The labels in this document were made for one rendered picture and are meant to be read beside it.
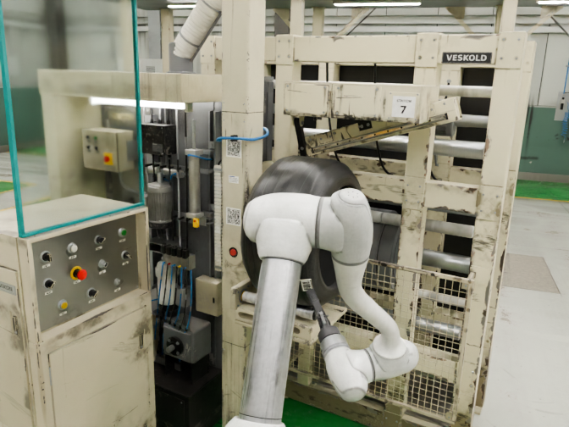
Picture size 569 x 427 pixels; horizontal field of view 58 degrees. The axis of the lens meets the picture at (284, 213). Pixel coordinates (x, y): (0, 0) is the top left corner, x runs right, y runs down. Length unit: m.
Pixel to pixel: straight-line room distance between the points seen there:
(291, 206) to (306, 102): 1.04
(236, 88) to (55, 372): 1.25
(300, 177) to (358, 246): 0.68
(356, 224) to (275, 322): 0.30
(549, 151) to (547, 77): 1.38
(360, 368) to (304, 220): 0.58
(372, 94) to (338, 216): 0.97
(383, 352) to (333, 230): 0.53
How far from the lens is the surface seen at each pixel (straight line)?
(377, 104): 2.13
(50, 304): 2.03
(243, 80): 2.10
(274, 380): 1.24
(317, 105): 2.23
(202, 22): 2.59
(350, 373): 1.63
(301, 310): 2.06
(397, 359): 1.66
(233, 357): 2.46
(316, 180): 1.89
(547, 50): 11.19
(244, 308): 2.18
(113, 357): 2.25
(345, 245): 1.28
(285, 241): 1.25
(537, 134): 11.13
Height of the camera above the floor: 1.79
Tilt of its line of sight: 15 degrees down
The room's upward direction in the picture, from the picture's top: 2 degrees clockwise
